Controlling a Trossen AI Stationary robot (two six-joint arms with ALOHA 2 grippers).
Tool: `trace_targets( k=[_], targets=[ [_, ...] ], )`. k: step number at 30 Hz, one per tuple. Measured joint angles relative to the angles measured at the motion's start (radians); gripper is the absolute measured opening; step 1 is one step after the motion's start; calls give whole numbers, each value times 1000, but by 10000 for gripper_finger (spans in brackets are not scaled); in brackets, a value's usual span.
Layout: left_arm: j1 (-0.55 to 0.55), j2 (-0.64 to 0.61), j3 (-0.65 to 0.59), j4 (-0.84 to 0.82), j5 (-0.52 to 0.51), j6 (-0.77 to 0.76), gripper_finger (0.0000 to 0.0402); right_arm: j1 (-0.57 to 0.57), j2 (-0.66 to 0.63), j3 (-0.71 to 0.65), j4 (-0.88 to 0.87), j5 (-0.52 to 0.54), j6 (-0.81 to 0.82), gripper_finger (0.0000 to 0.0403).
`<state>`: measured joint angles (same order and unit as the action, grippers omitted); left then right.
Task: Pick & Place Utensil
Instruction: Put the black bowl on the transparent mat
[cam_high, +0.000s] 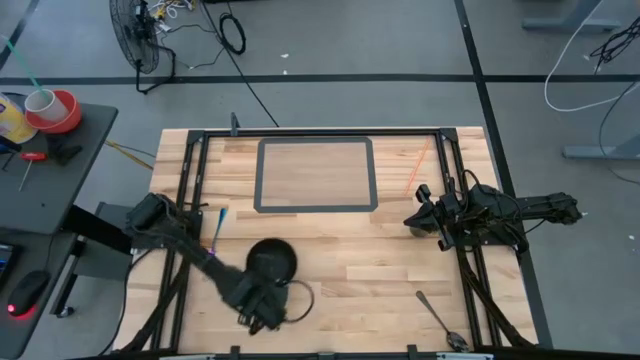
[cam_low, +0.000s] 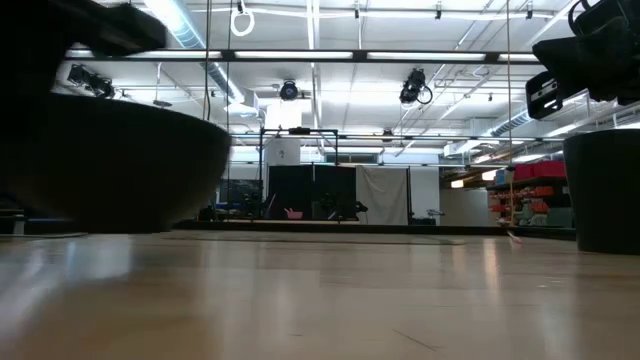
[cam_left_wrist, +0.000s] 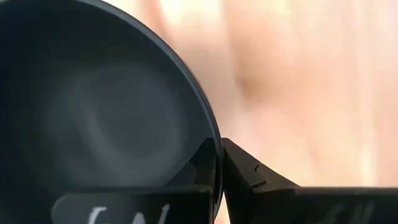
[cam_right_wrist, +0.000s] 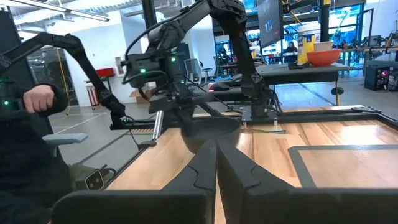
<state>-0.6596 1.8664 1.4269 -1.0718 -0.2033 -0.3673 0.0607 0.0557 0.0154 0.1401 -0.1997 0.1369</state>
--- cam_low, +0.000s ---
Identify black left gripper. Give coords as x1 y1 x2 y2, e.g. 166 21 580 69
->
64 0 169 57

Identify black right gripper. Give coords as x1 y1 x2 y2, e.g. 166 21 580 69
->
532 0 640 107

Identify large black bowl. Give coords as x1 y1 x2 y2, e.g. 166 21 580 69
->
0 92 234 235

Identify tall black cup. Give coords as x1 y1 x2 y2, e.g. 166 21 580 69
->
562 128 640 256

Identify red storage bins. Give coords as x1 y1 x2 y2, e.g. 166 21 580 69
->
512 160 567 182

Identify storage shelf with orange bins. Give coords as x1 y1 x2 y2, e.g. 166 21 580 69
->
486 175 575 230

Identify black table edge strip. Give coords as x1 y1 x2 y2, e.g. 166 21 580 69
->
172 218 577 241

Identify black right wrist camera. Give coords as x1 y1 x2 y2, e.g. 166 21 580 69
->
524 69 565 121

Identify silver ventilation duct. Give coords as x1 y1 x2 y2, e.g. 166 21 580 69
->
144 0 261 119

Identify white looped cable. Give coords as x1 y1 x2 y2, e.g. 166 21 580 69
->
230 5 256 38

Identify thin hanging rope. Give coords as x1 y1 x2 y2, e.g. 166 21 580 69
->
505 0 517 236

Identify round black hanging camera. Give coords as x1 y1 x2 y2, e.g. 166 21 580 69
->
278 78 300 102

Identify black metal frame stand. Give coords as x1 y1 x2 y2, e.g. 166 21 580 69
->
257 127 341 222

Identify black hanging camera with cable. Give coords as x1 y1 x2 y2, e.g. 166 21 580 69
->
398 68 434 107

